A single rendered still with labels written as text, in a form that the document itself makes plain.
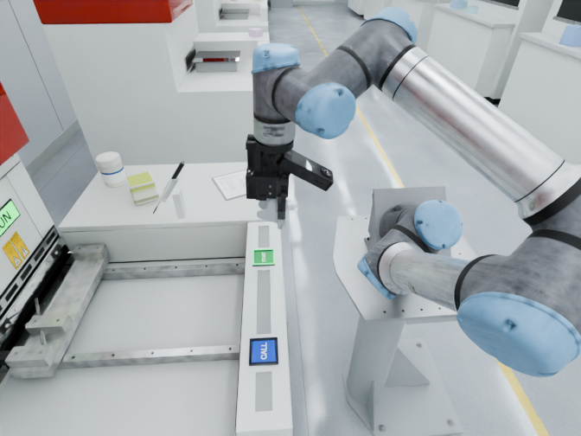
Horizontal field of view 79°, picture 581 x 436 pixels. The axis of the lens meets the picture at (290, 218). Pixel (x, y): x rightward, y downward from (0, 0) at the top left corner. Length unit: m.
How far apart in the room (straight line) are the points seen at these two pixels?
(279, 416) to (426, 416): 1.18
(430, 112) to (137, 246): 0.88
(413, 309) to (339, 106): 0.66
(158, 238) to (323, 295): 1.21
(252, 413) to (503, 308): 0.43
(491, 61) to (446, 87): 4.60
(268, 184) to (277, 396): 0.38
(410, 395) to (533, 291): 1.39
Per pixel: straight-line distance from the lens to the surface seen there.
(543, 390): 2.10
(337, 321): 1.97
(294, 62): 0.58
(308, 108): 0.50
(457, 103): 0.53
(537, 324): 0.47
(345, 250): 1.13
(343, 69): 0.53
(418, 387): 1.85
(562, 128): 3.95
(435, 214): 0.86
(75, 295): 1.07
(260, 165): 0.66
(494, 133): 0.53
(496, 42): 5.08
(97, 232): 1.14
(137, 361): 0.93
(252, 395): 0.70
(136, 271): 1.11
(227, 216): 1.03
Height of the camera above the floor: 1.59
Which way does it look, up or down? 38 degrees down
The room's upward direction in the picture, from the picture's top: straight up
